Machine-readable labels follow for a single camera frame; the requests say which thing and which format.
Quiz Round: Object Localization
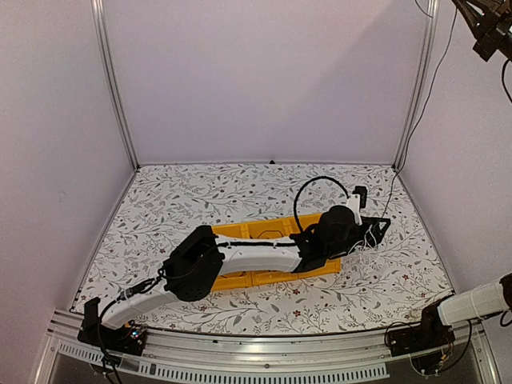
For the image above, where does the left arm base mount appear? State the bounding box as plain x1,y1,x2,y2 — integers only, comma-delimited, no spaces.
78,298,147,356

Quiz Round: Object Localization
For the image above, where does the left yellow plastic bin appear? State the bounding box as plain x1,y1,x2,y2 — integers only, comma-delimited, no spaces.
211,223,252,292

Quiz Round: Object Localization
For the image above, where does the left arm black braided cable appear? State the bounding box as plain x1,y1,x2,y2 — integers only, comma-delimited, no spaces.
290,175,350,233

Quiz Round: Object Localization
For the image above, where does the right aluminium frame post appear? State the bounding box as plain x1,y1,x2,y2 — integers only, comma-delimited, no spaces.
394,0,439,171

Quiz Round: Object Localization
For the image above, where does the floral patterned table mat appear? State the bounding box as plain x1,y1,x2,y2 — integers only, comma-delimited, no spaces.
71,164,452,335

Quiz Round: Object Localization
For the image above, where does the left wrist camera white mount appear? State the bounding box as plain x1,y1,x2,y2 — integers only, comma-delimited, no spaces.
346,186,367,226

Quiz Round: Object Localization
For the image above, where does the middle yellow plastic bin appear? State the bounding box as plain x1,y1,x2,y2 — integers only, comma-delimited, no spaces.
246,218,296,286

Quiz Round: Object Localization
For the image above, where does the right yellow plastic bin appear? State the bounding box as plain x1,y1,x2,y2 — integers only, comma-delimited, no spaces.
293,214,342,279

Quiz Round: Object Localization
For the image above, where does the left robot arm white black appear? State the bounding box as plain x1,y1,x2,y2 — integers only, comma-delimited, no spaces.
81,206,391,347

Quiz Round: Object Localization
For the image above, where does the front aluminium rail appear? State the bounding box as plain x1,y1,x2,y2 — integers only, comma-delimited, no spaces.
34,310,503,383

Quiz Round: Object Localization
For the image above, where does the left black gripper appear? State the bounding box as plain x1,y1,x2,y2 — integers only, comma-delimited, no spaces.
327,218,391,261

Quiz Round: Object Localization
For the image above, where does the yellow plastic bin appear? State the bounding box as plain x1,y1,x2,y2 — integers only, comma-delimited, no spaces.
293,214,342,279
211,223,252,292
246,218,296,286

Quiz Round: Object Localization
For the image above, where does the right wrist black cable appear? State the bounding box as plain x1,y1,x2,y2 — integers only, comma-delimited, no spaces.
500,59,512,103

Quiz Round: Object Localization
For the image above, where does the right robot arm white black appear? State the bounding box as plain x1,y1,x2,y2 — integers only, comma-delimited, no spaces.
406,2,511,322

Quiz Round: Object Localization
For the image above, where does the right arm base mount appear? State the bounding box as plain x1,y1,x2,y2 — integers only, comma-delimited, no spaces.
384,322,455,357

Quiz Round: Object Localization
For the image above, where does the aluminium frame post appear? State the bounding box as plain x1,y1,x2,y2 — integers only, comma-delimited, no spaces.
394,0,439,171
90,0,140,171

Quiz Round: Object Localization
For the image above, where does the left aluminium frame post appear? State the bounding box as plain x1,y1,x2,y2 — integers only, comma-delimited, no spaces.
90,0,140,171

